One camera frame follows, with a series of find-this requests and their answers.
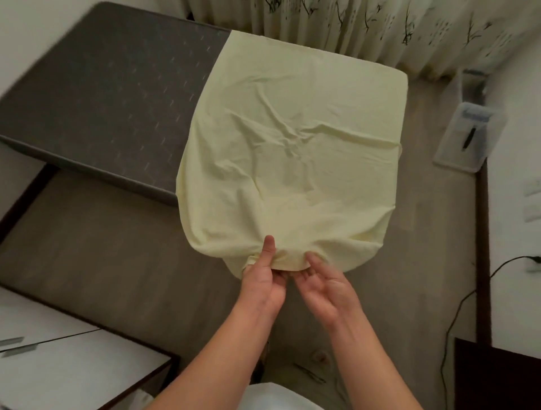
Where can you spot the person's left hand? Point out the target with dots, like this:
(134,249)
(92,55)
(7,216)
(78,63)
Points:
(262,287)

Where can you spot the person's right hand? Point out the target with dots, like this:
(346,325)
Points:
(329,300)

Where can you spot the dark wooden door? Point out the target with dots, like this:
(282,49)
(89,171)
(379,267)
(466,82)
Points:
(498,376)

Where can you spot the white wall socket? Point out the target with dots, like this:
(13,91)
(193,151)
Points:
(533,186)
(533,212)

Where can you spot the pale yellow bed sheet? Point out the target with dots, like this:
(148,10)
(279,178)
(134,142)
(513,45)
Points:
(296,169)

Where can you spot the white power outlet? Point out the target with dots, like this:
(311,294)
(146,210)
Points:
(534,264)

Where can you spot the person's right forearm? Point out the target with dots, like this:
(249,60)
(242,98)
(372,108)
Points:
(376,371)

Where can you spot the white printed curtain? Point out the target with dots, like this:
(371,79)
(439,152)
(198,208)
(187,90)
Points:
(380,29)

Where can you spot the white shirt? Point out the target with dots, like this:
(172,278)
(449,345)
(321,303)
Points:
(279,397)

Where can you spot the clear plastic storage bin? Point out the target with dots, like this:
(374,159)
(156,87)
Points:
(471,84)

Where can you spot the white wardrobe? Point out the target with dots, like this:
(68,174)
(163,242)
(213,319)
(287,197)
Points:
(76,363)

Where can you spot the dark grey mattress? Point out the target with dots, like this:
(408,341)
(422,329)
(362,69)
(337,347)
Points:
(105,97)

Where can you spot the person's left forearm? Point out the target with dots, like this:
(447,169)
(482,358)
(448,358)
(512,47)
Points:
(220,363)

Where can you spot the olive green shorts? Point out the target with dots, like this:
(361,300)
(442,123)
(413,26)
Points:
(304,363)

